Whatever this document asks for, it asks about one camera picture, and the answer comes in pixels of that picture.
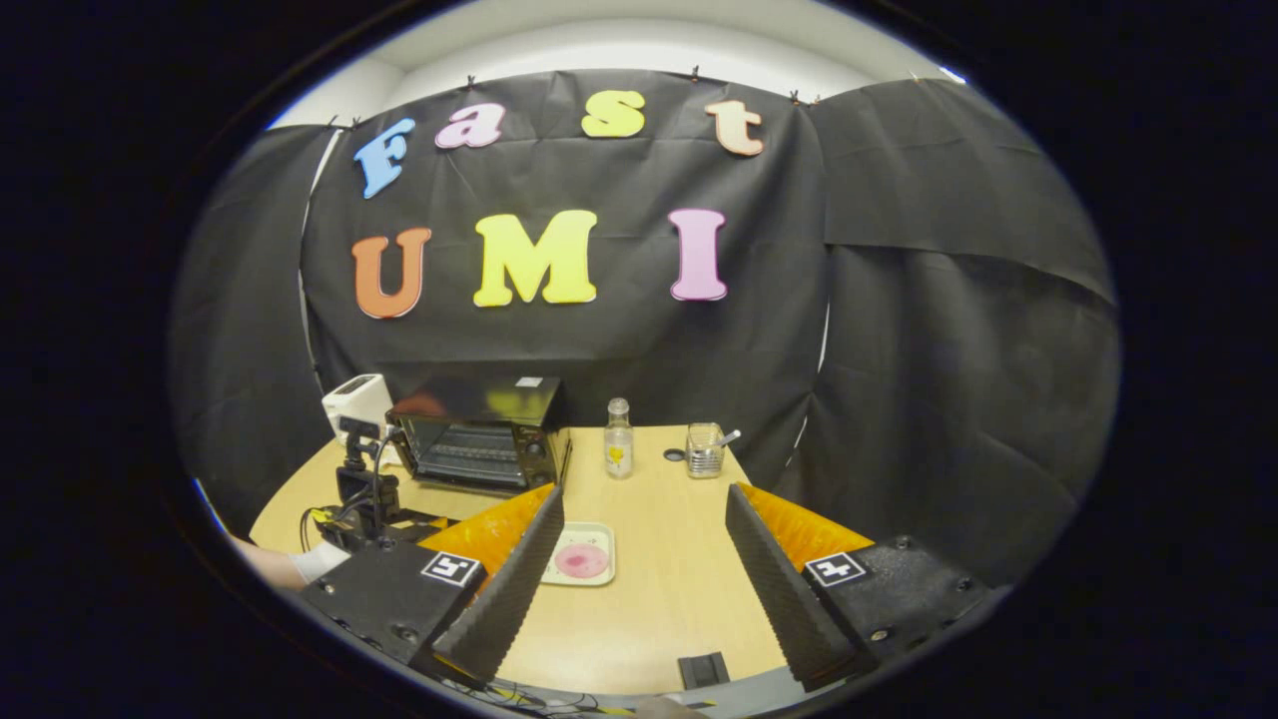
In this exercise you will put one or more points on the pink meat patty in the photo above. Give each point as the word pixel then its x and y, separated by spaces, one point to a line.
pixel 582 560

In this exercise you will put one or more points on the metal spoon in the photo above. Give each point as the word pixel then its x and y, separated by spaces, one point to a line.
pixel 729 437

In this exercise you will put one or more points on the white toaster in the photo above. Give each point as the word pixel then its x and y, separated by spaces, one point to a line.
pixel 354 399

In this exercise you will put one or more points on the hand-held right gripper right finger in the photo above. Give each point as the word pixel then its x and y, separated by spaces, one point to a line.
pixel 774 589

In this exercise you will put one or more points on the cream square tray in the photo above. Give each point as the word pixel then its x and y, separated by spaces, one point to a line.
pixel 599 534

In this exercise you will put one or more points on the black backdrop cloth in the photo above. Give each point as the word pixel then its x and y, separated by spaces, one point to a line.
pixel 899 350

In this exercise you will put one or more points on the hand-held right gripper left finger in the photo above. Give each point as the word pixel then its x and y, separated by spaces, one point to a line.
pixel 519 589

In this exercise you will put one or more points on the black electric oven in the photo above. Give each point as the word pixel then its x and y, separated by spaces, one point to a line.
pixel 479 399

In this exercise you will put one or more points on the clear glass bottle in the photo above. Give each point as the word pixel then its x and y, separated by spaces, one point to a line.
pixel 619 449

